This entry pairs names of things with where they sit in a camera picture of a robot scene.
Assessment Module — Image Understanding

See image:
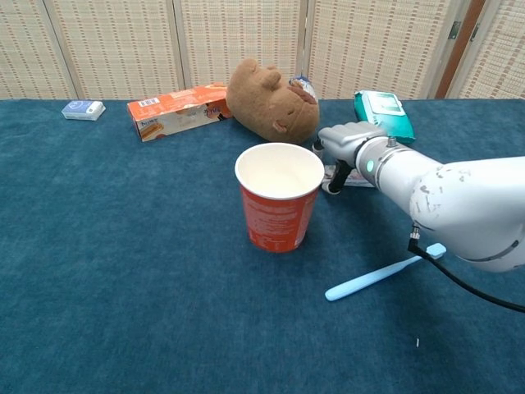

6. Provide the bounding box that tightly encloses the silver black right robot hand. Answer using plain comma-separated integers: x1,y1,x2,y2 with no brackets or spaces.
312,121,389,195

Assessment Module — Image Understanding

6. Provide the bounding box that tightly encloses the white pink toothpaste tube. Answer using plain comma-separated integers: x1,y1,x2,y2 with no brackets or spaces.
322,163,377,189

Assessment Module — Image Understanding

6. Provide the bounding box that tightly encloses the light blue toothbrush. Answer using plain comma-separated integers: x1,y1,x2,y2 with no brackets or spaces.
324,242,447,303

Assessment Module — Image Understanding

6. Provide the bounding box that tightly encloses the green wet wipes pack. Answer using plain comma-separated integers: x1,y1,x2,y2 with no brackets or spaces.
354,89,416,145

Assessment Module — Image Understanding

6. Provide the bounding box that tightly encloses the blue white drink can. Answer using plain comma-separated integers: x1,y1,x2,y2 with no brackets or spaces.
288,75,319,103

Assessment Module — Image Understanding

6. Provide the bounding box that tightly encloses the brown capybara plush toy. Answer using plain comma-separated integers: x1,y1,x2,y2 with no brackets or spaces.
226,57,321,144

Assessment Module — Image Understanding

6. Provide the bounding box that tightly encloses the red paper cup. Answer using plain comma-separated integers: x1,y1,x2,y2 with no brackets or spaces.
234,142,326,254

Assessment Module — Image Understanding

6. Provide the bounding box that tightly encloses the bamboo folding screen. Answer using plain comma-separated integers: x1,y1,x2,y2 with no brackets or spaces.
0,0,471,101
449,0,525,100

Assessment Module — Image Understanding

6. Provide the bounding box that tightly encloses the orange biscuit box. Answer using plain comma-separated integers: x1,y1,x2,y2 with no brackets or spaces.
126,82,234,143

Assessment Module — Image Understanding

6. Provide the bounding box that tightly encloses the small blue white box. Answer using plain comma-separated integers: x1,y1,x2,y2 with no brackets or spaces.
61,99,107,121

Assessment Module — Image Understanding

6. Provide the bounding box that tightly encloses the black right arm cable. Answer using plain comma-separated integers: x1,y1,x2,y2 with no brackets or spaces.
407,221,525,314

